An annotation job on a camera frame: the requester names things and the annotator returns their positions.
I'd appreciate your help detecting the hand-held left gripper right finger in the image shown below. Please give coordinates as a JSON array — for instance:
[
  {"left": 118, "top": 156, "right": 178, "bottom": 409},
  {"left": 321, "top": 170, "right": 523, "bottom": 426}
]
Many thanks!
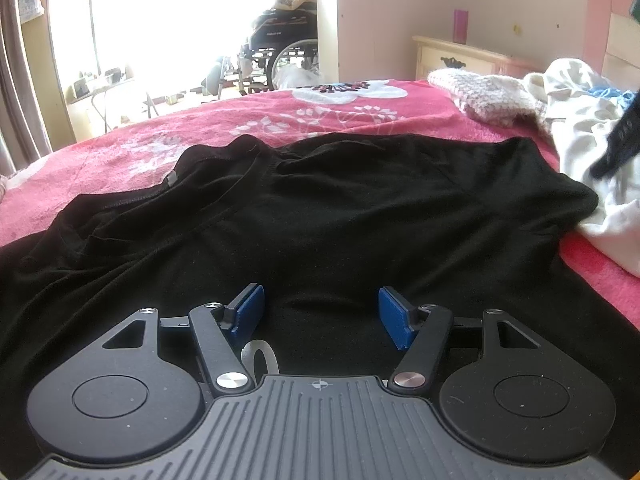
[{"left": 378, "top": 286, "right": 541, "bottom": 397}]

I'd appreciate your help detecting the white garment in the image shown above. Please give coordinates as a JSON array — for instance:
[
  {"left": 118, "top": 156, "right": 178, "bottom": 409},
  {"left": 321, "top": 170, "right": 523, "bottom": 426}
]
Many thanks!
[{"left": 524, "top": 57, "right": 640, "bottom": 279}]

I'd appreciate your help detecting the wooden nightstand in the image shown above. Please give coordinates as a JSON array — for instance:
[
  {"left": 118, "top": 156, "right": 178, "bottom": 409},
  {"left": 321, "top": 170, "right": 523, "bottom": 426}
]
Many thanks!
[{"left": 412, "top": 35, "right": 536, "bottom": 81}]

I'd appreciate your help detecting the wheelchair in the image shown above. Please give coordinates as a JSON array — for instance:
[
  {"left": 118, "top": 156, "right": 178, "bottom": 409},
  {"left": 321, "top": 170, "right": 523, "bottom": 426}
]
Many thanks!
[{"left": 237, "top": 10, "right": 321, "bottom": 96}]

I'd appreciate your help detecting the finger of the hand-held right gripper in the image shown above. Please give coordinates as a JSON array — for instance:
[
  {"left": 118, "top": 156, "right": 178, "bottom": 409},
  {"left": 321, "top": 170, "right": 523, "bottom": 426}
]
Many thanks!
[{"left": 590, "top": 90, "right": 640, "bottom": 180}]

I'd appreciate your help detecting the cluttered side table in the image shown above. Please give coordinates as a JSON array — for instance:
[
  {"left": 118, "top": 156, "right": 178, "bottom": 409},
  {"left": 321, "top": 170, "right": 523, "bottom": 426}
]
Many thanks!
[{"left": 67, "top": 67, "right": 137, "bottom": 133}]

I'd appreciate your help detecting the grey curtain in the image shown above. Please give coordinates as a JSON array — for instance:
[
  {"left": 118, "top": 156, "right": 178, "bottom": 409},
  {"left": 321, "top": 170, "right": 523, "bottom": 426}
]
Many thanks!
[{"left": 0, "top": 0, "right": 55, "bottom": 177}]

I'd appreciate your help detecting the pink cup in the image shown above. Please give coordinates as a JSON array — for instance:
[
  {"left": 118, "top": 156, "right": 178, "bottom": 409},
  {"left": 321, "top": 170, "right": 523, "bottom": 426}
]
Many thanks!
[{"left": 452, "top": 9, "right": 470, "bottom": 45}]

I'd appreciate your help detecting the black t-shirt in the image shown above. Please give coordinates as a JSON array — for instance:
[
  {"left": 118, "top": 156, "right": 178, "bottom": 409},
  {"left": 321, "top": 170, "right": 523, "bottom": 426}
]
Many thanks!
[{"left": 0, "top": 132, "right": 600, "bottom": 480}]

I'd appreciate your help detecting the white pink knit sweater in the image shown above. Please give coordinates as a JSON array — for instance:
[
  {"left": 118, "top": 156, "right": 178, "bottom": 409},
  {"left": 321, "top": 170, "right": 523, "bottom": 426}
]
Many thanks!
[{"left": 427, "top": 69, "right": 547, "bottom": 129}]

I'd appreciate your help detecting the pink floral blanket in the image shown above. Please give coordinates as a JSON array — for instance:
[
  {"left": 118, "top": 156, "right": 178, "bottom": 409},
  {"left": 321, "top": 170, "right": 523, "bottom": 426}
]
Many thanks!
[{"left": 0, "top": 77, "right": 640, "bottom": 333}]

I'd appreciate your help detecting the pink headboard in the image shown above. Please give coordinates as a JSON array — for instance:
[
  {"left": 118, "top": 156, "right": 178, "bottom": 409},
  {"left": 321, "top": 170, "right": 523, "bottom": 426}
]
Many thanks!
[{"left": 584, "top": 0, "right": 640, "bottom": 78}]

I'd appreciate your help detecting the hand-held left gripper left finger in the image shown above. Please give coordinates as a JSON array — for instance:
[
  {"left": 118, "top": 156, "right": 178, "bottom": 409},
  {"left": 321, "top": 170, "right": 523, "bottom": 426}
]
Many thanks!
[{"left": 102, "top": 283, "right": 265, "bottom": 396}]

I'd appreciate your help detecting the white plastic bag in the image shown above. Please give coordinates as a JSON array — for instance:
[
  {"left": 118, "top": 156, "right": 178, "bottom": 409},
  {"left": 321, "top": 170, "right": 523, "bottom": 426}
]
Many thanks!
[{"left": 275, "top": 64, "right": 321, "bottom": 92}]

